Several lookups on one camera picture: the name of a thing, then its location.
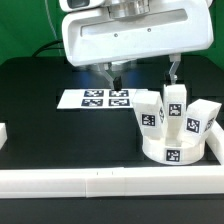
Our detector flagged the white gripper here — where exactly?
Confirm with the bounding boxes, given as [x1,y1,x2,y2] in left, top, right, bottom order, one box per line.
[59,0,214,91]

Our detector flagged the white round stool seat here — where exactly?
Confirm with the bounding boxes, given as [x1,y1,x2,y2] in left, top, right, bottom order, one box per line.
[142,136,205,166]

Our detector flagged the white marker tag sheet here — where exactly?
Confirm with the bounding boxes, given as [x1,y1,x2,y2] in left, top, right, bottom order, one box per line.
[56,88,149,111]

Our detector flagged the black cable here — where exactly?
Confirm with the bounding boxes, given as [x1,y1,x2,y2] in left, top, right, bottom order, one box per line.
[31,39,65,58]

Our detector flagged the white thin cable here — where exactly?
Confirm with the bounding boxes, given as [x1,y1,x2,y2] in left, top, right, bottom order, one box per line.
[43,0,64,57]

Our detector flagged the white U-shaped fence frame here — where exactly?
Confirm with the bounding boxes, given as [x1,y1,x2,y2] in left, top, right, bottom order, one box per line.
[0,124,224,198]

